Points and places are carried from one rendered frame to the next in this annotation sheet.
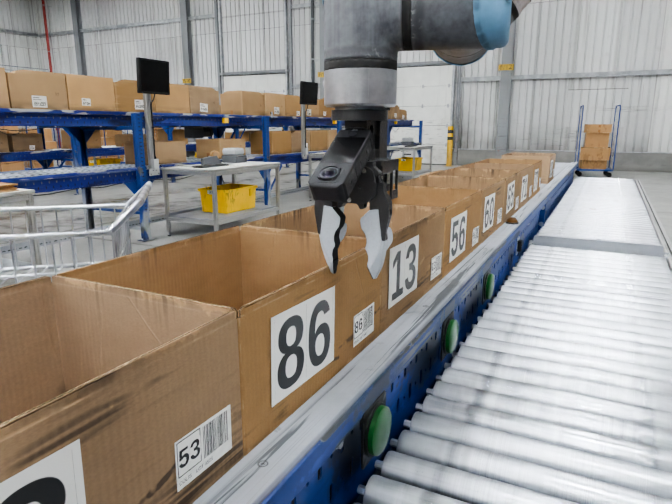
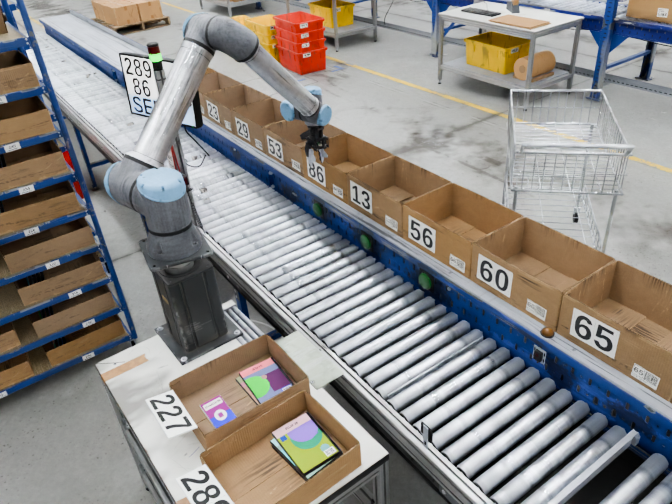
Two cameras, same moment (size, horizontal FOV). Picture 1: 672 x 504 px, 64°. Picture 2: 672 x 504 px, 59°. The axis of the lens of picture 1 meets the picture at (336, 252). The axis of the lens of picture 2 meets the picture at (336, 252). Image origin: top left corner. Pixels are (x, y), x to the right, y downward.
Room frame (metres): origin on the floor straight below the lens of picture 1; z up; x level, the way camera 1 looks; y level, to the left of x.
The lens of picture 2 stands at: (2.05, -2.24, 2.26)
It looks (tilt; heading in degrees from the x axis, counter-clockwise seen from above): 34 degrees down; 120
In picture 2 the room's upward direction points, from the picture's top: 5 degrees counter-clockwise
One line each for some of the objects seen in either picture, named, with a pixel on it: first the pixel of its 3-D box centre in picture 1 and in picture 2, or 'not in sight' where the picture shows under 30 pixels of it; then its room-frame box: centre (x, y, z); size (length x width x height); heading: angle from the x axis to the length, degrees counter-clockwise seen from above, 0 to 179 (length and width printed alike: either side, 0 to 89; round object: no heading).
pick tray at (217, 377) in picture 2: not in sight; (240, 390); (1.03, -1.21, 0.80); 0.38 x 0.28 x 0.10; 64
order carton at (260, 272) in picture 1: (241, 309); (347, 166); (0.76, 0.14, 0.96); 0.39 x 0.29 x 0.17; 153
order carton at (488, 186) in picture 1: (449, 206); (538, 270); (1.81, -0.39, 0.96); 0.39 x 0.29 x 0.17; 153
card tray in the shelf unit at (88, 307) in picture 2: not in sight; (67, 300); (-0.50, -0.77, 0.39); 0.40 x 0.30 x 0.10; 64
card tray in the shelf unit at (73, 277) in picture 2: not in sight; (56, 269); (-0.50, -0.76, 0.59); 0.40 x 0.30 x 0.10; 61
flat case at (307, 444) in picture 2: not in sight; (306, 442); (1.33, -1.29, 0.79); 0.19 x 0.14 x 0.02; 153
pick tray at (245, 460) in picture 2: not in sight; (281, 459); (1.30, -1.38, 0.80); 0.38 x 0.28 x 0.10; 66
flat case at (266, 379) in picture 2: not in sight; (268, 381); (1.08, -1.12, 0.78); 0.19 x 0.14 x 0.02; 150
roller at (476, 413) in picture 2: (591, 277); (485, 407); (1.77, -0.88, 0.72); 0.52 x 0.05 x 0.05; 63
